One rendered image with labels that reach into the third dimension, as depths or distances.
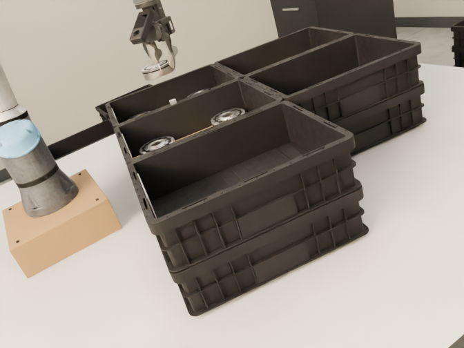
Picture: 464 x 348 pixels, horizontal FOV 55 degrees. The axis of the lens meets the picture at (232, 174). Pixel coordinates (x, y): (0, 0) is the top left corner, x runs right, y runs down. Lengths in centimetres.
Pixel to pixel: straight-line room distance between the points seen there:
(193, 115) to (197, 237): 60
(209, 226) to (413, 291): 36
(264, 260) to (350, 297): 17
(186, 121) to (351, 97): 47
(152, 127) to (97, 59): 311
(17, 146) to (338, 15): 210
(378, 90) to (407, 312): 61
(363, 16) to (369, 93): 182
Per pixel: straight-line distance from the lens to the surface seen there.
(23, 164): 125
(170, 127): 130
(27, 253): 123
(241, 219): 79
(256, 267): 85
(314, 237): 88
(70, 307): 108
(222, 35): 482
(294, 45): 172
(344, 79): 115
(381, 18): 311
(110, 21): 440
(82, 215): 121
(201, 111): 131
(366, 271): 88
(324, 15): 279
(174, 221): 74
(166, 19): 148
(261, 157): 106
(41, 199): 128
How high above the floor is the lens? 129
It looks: 27 degrees down
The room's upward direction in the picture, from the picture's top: 18 degrees counter-clockwise
